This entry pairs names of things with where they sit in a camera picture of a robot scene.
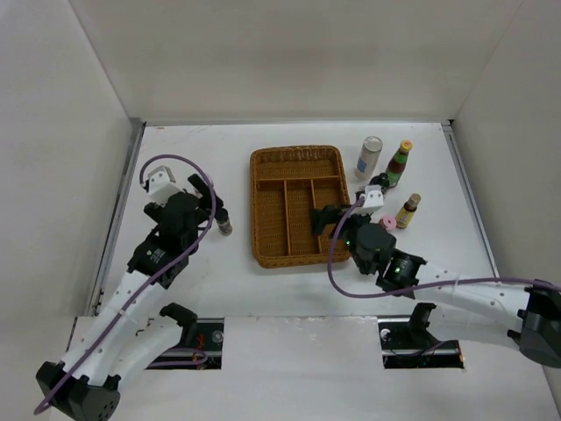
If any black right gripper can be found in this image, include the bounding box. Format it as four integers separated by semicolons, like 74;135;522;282
309;203;373;275

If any small dark black-capped bottle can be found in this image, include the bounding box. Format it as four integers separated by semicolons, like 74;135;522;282
215;208;232;236

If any pink-lidded spice jar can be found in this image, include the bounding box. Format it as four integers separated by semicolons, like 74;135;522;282
379;215;397;232

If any small yellow bottle gold cap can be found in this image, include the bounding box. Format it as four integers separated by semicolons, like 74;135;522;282
395;193;422;229

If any tall white silver-capped shaker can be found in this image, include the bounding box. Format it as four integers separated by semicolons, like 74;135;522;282
354;136;383;180

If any black-capped white bottle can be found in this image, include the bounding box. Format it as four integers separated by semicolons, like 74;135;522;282
369;172;390;195

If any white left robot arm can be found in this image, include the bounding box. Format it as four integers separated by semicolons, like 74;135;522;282
34;167;228;420

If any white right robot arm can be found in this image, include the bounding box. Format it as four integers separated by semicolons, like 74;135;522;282
310;201;560;368

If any brown wicker divided tray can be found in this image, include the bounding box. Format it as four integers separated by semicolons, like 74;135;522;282
250;146;350;268

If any red sauce bottle yellow cap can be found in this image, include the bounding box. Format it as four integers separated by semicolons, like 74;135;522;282
385;140;413;188

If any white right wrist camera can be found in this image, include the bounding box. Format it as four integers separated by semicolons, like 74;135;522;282
352;185;384;215

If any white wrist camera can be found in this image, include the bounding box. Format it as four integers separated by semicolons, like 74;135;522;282
352;185;384;215
145;166;181;206

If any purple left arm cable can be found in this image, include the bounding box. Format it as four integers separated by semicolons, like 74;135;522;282
32;153;217;417

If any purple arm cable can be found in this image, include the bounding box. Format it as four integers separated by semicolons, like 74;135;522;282
32;153;217;417
326;196;561;300

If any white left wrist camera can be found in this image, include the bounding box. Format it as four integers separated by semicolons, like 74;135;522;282
145;166;181;206

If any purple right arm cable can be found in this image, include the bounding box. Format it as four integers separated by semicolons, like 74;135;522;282
326;196;561;300

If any aluminium left table rail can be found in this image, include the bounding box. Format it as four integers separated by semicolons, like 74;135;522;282
83;118;146;316

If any aluminium table rail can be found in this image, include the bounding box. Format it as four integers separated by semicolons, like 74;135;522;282
442;120;500;277
83;118;146;316

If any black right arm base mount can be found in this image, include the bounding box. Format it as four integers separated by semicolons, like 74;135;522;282
378;303;464;369

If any aluminium right table rail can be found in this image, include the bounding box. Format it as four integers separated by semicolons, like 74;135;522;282
442;120;500;277

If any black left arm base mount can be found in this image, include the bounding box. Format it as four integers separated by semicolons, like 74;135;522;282
147;303;225;370

